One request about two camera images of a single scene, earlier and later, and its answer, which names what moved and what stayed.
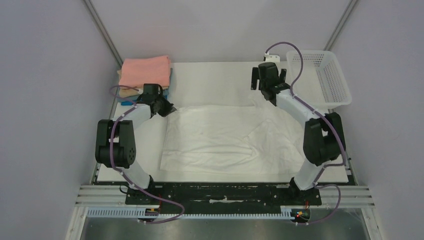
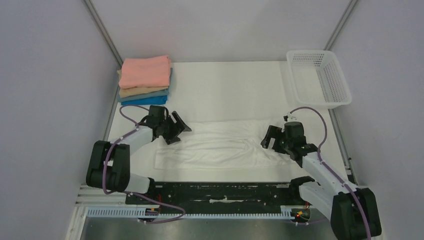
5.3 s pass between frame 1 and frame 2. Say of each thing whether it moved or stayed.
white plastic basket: stayed
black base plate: stayed
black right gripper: moved
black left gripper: moved
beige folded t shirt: stayed
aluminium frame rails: stayed
